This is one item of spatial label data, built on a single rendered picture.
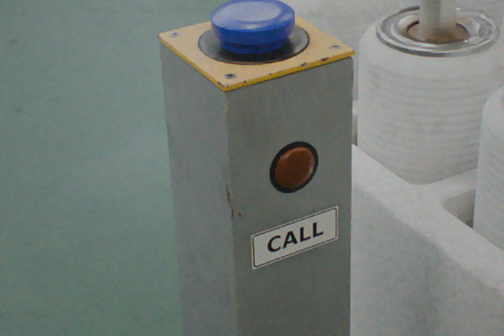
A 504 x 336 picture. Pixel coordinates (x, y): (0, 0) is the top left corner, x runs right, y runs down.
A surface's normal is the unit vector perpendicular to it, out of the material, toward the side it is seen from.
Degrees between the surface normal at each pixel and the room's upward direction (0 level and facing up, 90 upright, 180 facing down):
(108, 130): 0
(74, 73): 0
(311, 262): 90
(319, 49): 0
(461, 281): 90
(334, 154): 90
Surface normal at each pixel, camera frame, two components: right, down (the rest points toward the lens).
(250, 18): -0.04, -0.87
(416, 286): -0.87, 0.27
